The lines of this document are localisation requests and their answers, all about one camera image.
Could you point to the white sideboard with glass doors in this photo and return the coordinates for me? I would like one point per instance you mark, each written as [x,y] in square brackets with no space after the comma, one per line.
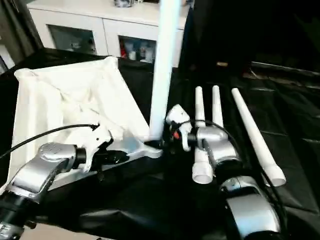
[100,22]

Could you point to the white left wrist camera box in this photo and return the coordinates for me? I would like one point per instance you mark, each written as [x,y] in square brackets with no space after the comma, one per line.
[97,140]

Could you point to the black work mat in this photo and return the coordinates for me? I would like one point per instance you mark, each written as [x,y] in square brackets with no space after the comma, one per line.
[150,205]

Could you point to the clear glass ornament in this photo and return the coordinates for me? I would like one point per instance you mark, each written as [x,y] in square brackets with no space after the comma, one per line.
[123,2]

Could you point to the white plastic table top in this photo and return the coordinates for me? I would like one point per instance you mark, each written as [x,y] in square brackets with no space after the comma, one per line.
[75,100]

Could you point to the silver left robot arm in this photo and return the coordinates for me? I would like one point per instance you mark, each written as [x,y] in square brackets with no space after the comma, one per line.
[40,175]

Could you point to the white plastic table leg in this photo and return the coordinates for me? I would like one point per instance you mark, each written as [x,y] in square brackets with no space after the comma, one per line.
[255,135]
[200,105]
[165,65]
[217,105]

